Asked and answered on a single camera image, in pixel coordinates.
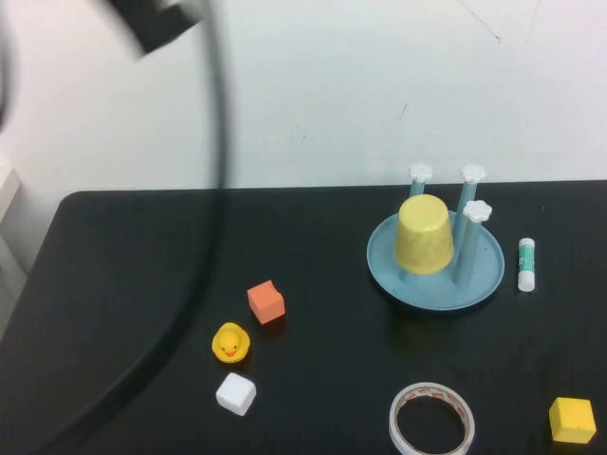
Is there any yellow rubber duck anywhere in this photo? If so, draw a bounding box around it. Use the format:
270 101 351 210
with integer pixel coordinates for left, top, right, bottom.
211 321 251 365

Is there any white foam cube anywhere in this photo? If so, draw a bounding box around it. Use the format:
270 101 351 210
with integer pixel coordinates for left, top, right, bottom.
214 372 258 417

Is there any black camera cable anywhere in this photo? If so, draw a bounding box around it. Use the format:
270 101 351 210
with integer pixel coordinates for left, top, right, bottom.
28 0 236 455

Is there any white double-sided tape roll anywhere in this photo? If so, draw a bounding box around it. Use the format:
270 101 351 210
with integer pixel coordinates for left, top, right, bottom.
388 381 475 455

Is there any yellow foam cube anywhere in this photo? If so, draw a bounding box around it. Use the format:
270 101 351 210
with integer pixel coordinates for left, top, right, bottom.
548 396 598 446

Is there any blue cup stand with posts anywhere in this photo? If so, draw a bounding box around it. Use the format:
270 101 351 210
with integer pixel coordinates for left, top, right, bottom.
365 163 506 313

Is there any yellow plastic cup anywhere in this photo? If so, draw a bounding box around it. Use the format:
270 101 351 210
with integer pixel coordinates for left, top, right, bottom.
395 192 455 276

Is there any orange foam cube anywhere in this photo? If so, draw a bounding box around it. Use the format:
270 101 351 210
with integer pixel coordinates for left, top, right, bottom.
246 279 286 326

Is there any white green glue stick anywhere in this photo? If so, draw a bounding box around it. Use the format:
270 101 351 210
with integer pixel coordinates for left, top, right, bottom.
516 237 538 293

